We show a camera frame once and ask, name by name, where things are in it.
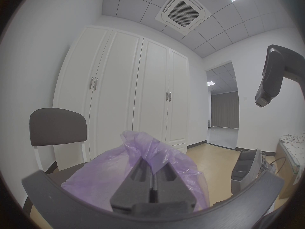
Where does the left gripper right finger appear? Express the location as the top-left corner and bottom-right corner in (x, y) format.
(154, 162), (197, 213)

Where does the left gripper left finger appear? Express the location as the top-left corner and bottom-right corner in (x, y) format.
(110, 158), (153, 213)

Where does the purple plastic bag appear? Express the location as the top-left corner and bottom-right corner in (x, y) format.
(61, 131), (210, 212)

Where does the grey curtain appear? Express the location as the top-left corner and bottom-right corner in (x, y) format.
(211, 91), (239, 129)

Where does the grey and white chair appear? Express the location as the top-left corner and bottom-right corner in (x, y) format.
(24, 108), (89, 218)

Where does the white wardrobe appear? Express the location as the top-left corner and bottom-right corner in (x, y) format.
(52, 25), (190, 172)

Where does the bed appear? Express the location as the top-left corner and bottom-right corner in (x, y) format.
(275, 132), (305, 200)

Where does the square ceiling air vent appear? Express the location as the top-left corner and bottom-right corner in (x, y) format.
(155, 0), (212, 36)

